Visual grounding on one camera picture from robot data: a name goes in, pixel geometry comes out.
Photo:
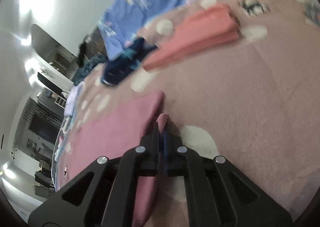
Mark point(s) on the navy star-print garment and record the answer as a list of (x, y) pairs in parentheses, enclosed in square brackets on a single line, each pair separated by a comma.
[(117, 69)]

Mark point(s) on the coral folded garment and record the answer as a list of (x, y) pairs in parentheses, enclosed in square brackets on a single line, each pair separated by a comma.
[(195, 34)]

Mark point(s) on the lavender garment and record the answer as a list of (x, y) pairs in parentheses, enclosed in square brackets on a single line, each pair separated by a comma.
[(72, 99)]

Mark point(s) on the pink polka-dot deer blanket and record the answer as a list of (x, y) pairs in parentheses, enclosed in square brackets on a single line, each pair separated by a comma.
[(250, 92)]

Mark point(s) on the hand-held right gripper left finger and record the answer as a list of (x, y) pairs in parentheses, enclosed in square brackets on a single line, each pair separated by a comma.
[(151, 147)]

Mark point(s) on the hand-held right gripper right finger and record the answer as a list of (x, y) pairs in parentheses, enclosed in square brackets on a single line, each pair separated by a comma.
[(166, 157)]

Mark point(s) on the black garment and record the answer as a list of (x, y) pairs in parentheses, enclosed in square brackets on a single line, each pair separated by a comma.
[(82, 53)]

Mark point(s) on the dark blue fuzzy blanket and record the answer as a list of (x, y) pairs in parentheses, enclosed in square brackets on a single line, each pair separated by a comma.
[(87, 69)]

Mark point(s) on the pink long-sleeve garment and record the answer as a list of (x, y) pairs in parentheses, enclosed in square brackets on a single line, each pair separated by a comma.
[(120, 129)]

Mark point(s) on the dark floral cloth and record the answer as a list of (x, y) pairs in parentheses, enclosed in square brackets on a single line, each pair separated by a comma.
[(96, 41)]

